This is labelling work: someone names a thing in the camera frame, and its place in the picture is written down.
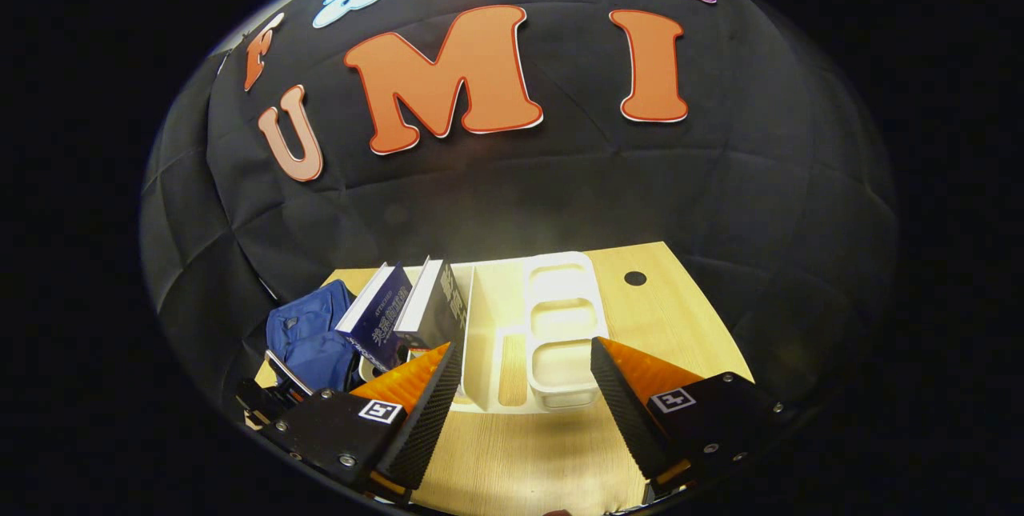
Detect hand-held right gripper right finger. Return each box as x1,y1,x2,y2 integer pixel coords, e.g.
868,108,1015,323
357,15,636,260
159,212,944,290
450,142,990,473
590,336,790,501

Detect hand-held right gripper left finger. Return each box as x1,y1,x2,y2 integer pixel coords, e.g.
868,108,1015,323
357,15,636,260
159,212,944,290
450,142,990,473
260,342,463,506

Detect blue schoolbag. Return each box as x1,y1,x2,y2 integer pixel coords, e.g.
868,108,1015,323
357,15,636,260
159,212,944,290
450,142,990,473
265,279,378,394

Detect white bookshelf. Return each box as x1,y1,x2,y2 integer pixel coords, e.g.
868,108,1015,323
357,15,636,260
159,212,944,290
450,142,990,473
360,250,611,415

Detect dark blue book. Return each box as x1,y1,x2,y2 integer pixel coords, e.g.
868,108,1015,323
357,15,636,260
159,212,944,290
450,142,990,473
334,262,415,374

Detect black and white book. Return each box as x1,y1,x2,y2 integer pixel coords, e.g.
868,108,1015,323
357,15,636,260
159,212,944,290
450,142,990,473
394,257,471,362

